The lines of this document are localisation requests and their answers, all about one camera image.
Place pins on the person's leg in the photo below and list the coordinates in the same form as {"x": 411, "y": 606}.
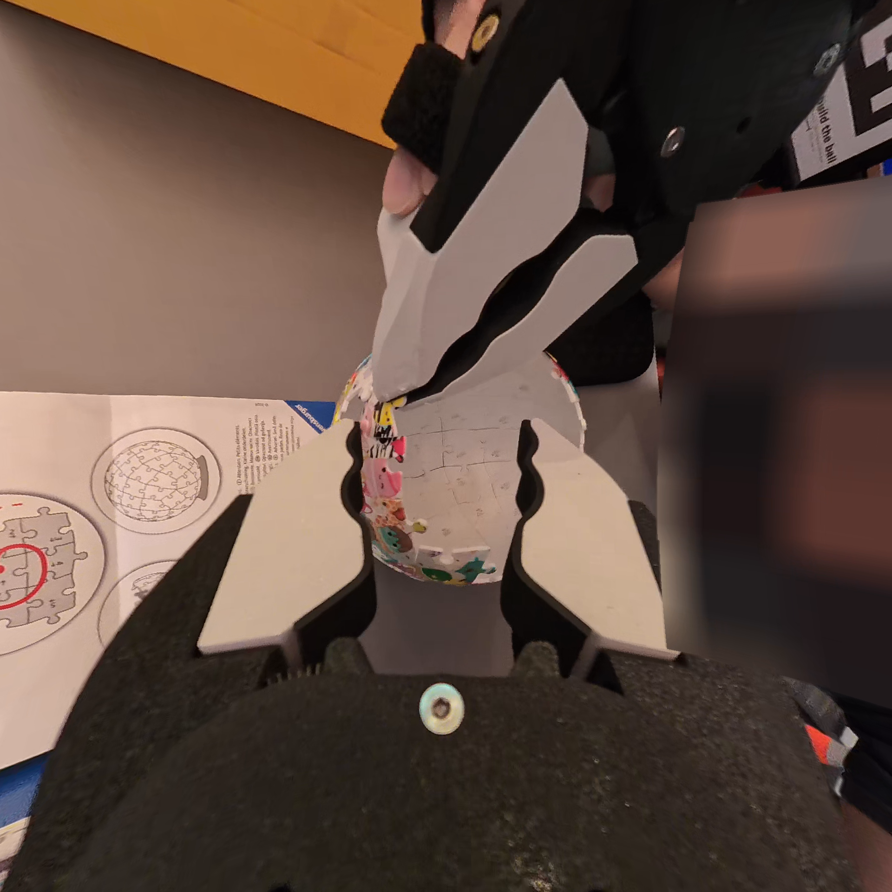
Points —
{"x": 871, "y": 801}

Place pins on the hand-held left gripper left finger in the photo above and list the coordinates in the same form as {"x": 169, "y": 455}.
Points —
{"x": 292, "y": 551}

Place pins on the white instruction sheet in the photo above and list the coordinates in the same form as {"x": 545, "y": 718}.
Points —
{"x": 69, "y": 433}

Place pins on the yellow plastic bin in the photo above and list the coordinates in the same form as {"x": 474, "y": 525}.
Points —
{"x": 279, "y": 56}

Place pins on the black wrist rest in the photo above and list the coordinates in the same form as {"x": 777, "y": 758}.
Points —
{"x": 607, "y": 349}

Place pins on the person's right hand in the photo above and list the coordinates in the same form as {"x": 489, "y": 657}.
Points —
{"x": 404, "y": 185}

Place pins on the person's shoe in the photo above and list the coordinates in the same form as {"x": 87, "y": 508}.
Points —
{"x": 827, "y": 746}

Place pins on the black white marker sign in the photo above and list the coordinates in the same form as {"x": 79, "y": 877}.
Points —
{"x": 865, "y": 84}

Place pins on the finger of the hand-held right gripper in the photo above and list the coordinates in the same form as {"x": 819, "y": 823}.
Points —
{"x": 433, "y": 314}
{"x": 578, "y": 293}

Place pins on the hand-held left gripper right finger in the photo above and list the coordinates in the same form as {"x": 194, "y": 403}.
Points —
{"x": 593, "y": 558}

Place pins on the person's right forearm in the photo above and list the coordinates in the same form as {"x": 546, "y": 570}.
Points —
{"x": 666, "y": 283}

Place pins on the colourful puzzle ball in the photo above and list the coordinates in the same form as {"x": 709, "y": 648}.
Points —
{"x": 474, "y": 474}

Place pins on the printed puzzle box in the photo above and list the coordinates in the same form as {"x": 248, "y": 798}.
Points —
{"x": 17, "y": 809}

